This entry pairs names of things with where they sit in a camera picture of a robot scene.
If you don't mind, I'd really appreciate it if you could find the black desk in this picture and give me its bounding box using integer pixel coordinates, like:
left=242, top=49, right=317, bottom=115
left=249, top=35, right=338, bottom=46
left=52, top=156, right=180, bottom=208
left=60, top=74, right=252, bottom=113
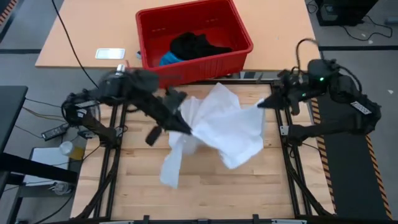
left=0, top=85, right=78, bottom=200

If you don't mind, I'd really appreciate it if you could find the white button shirt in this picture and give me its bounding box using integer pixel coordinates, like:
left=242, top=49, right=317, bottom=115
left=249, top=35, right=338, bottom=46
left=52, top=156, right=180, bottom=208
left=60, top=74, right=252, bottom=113
left=159, top=82, right=267, bottom=190

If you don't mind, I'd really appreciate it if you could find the black garment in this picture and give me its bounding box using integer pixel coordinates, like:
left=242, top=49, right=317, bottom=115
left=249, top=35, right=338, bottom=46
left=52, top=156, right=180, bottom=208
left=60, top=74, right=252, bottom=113
left=169, top=32, right=233, bottom=62

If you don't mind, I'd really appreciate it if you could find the beige wooden table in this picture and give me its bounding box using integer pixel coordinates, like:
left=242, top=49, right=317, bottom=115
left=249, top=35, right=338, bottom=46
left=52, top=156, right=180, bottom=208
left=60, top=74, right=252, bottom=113
left=34, top=0, right=326, bottom=74

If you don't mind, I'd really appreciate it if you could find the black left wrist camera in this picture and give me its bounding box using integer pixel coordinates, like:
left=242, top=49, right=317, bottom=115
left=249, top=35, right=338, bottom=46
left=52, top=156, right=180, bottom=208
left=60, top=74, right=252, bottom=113
left=145, top=124, right=163, bottom=147

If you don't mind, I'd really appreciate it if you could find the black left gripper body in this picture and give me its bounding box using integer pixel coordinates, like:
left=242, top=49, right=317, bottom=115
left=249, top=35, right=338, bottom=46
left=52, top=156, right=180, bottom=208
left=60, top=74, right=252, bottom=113
left=136, top=88, right=187, bottom=124

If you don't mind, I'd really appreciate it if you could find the clear plastic bottle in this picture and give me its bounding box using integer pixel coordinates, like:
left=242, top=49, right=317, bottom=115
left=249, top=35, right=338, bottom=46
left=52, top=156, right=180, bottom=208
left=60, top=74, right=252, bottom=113
left=58, top=141, right=85, bottom=161

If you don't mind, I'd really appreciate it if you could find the black power adapter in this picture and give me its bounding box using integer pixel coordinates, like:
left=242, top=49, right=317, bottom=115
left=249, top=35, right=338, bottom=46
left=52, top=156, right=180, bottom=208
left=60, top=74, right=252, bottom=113
left=41, top=123, right=68, bottom=141

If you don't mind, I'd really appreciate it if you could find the long black cable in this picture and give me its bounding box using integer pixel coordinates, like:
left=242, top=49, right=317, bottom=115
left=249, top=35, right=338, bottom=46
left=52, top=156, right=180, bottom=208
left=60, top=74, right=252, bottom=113
left=50, top=0, right=98, bottom=86

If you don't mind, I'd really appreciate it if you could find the red plastic laundry basket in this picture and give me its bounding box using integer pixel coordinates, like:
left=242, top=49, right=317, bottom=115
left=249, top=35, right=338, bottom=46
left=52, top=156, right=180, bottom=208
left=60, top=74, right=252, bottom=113
left=135, top=0, right=254, bottom=89

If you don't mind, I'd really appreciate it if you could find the black striped-edge floor mat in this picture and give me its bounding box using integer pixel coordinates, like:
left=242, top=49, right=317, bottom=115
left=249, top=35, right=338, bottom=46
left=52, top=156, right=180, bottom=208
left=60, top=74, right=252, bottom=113
left=309, top=85, right=394, bottom=221

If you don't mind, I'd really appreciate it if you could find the white cable bundle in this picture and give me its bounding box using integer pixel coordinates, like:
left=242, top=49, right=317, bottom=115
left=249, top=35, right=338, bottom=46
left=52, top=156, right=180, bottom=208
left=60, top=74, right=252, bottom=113
left=48, top=182, right=74, bottom=196

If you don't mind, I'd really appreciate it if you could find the white rectangular device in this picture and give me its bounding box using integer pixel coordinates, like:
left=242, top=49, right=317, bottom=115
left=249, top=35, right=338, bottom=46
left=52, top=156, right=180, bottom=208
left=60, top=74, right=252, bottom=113
left=95, top=47, right=126, bottom=60

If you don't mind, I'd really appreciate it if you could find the white board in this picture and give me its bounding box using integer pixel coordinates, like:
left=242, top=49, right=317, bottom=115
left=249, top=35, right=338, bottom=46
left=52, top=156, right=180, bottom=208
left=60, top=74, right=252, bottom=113
left=23, top=147, right=70, bottom=187

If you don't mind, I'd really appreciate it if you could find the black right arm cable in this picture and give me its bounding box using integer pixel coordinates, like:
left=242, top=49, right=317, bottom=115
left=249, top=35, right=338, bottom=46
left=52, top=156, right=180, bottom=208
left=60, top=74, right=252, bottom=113
left=295, top=37, right=321, bottom=74

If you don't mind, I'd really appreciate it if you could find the blue garment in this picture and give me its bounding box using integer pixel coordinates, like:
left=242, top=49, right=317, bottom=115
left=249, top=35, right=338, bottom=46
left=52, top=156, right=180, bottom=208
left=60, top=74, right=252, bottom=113
left=159, top=51, right=185, bottom=67

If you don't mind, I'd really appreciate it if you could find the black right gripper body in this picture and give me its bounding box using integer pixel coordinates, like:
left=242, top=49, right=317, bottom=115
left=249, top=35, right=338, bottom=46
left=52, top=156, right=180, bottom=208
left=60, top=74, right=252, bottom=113
left=276, top=70, right=315, bottom=115

